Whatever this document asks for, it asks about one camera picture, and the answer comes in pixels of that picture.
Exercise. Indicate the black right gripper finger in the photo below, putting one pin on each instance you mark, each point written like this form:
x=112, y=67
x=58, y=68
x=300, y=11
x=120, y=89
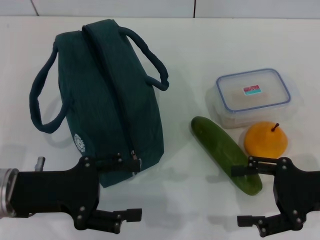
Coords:
x=250, y=170
x=267, y=226

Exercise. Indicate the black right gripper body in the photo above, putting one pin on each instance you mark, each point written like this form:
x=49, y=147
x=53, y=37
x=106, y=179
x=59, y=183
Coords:
x=297, y=192

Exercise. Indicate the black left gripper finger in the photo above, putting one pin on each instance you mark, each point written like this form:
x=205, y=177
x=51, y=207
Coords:
x=130, y=166
x=110, y=217

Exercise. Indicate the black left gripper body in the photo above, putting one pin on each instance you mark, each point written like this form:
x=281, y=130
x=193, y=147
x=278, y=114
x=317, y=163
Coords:
x=50, y=190

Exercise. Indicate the orange pear with stem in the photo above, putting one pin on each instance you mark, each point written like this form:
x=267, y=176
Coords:
x=265, y=141

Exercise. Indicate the green cucumber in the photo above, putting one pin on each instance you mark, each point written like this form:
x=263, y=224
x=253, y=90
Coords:
x=220, y=147

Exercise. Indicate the dark teal insulated lunch bag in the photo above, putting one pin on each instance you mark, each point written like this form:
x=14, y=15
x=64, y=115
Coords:
x=107, y=100

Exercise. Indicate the clear blue-sealed food container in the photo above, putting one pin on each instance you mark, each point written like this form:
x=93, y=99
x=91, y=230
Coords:
x=252, y=95

